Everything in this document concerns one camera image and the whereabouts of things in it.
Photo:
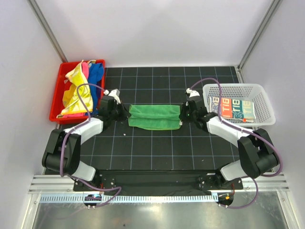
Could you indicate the aluminium frame post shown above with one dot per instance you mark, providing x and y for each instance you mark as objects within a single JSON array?
[
  {"x": 259, "y": 32},
  {"x": 47, "y": 29}
]

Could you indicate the white perforated plastic basket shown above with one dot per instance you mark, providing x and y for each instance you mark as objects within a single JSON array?
[{"x": 264, "y": 114}]

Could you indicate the yellow towel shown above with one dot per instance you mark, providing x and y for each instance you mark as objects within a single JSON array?
[{"x": 79, "y": 95}]

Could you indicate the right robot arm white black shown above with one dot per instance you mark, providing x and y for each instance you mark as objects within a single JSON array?
[{"x": 257, "y": 153}]

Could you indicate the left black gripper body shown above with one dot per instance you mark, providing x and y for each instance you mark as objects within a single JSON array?
[{"x": 113, "y": 114}]

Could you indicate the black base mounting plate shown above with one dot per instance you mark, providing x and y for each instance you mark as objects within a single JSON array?
[{"x": 165, "y": 182}]

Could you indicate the green towel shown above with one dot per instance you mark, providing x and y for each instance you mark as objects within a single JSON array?
[{"x": 155, "y": 117}]

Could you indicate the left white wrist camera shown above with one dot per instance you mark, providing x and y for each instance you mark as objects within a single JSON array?
[{"x": 115, "y": 93}]

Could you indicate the slotted white cable duct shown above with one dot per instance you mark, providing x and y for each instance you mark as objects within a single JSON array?
[{"x": 95, "y": 198}]

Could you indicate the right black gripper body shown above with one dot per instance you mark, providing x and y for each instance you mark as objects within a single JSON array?
[{"x": 194, "y": 115}]

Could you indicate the black grid mat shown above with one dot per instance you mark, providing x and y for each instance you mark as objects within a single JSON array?
[{"x": 122, "y": 147}]

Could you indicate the right aluminium frame post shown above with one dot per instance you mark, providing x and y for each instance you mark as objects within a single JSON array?
[{"x": 259, "y": 32}]

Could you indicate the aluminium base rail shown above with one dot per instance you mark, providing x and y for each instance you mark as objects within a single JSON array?
[{"x": 48, "y": 184}]

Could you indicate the pink towel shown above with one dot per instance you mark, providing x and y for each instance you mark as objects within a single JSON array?
[{"x": 84, "y": 68}]

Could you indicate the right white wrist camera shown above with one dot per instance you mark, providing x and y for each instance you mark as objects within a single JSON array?
[{"x": 191, "y": 94}]

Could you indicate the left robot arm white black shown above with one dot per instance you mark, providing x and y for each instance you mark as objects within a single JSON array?
[{"x": 63, "y": 149}]

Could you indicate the rabbit print towel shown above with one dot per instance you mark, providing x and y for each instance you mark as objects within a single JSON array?
[{"x": 233, "y": 109}]

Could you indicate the left aluminium frame post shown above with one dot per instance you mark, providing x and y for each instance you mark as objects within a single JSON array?
[{"x": 47, "y": 29}]

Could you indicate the blue towel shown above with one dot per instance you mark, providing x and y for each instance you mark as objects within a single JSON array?
[{"x": 96, "y": 72}]

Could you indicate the red plastic bin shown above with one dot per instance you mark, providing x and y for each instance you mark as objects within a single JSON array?
[{"x": 60, "y": 87}]

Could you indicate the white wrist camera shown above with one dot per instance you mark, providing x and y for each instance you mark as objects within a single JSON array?
[
  {"x": 115, "y": 93},
  {"x": 191, "y": 94}
]

